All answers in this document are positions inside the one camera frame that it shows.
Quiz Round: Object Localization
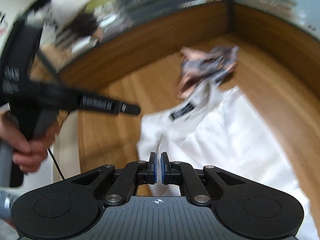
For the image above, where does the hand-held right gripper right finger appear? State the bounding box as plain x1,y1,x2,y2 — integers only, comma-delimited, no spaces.
161,152,247,205

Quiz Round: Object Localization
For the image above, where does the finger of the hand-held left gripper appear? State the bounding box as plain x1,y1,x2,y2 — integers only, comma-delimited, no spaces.
117,100,142,117

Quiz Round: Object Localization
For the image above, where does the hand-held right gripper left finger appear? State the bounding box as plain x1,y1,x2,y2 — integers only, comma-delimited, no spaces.
70,152,158,205

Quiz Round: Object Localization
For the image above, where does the white button shirt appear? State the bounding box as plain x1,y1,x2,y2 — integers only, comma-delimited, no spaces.
136,81,313,240

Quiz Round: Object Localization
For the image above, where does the patterned pink grey scarf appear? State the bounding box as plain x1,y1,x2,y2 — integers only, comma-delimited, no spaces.
176,45,240,99

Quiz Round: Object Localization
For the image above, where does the person's left hand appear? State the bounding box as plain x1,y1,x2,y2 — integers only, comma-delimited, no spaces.
0,111,57,174

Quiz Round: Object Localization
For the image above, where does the striped glass partition panel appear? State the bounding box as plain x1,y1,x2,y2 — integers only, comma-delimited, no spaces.
232,0,320,42
30,0,225,75

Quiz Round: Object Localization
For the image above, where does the yellow-green sheet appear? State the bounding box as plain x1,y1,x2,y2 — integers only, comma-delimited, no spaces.
85,0,118,13

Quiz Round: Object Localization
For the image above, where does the black cable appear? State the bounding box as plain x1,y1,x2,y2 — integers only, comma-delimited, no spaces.
47,148,66,181

